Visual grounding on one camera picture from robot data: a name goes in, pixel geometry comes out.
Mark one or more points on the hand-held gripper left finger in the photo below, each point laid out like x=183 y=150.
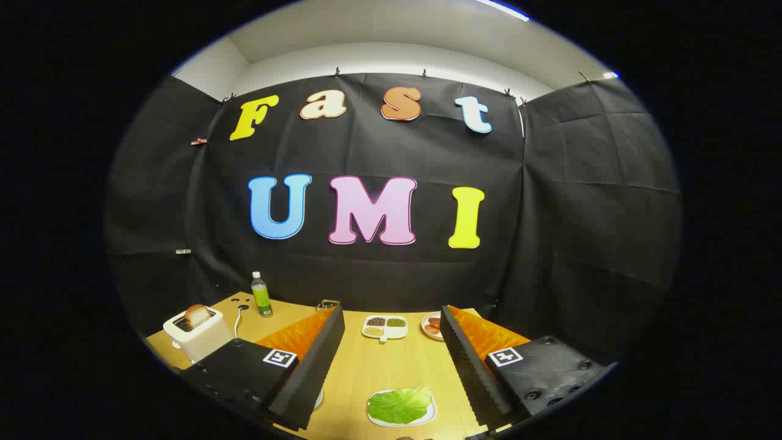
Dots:
x=311 y=373

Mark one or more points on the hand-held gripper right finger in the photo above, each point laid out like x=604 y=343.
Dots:
x=470 y=373

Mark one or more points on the green lettuce leaf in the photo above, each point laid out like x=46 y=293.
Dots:
x=400 y=404

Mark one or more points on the toasted bread slice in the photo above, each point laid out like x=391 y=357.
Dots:
x=197 y=316

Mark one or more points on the white square plate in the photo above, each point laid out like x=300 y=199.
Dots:
x=432 y=410

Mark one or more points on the white oval plate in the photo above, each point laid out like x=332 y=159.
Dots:
x=427 y=333

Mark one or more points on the red meat slice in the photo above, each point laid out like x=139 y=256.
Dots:
x=434 y=324

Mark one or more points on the white divided bean dish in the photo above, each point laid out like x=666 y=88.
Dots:
x=383 y=333

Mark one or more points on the green label water bottle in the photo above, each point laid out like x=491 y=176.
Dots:
x=262 y=299

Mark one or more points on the white toaster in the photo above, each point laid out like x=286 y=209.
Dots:
x=201 y=342

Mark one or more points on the black backdrop cloth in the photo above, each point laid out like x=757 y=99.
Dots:
x=366 y=153

